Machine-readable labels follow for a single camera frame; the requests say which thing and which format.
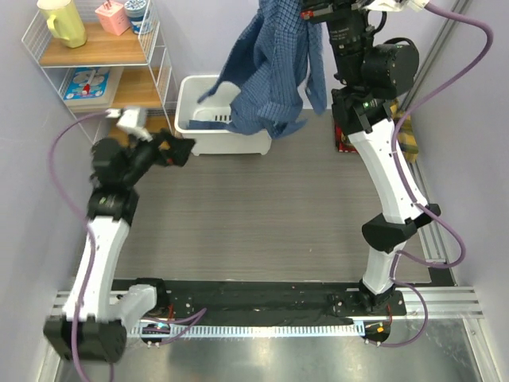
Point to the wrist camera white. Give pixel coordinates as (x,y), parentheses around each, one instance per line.
(392,5)
(131,120)

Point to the blue checked long sleeve shirt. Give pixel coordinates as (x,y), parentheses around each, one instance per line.
(275,54)

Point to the white slotted cable duct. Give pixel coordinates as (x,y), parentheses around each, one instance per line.
(145,332)

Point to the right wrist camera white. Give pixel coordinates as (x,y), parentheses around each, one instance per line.
(392,5)

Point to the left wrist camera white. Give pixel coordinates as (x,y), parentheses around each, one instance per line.
(131,120)

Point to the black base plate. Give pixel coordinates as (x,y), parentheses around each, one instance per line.
(257,304)

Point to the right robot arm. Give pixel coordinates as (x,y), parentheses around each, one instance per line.
(373,76)

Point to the aluminium frame rail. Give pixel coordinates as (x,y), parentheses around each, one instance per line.
(434,302)

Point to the blue white picture book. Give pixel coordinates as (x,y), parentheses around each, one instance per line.
(88,87)

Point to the blue white round tin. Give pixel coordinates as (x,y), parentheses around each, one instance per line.
(137,11)

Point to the white wire shelf rack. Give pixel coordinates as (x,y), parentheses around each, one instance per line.
(104,54)

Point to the yellow plaid folded shirt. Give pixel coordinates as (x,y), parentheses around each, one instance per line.
(406,138)

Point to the white plastic basket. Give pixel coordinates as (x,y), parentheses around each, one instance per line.
(222,119)

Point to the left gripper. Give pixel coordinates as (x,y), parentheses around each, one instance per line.
(179,150)

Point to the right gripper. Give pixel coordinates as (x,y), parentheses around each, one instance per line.
(328,10)

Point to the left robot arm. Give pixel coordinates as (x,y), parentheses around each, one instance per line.
(91,327)

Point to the pink box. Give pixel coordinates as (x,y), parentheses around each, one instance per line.
(112,17)

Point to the yellow plastic pitcher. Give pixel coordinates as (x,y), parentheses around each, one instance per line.
(64,22)

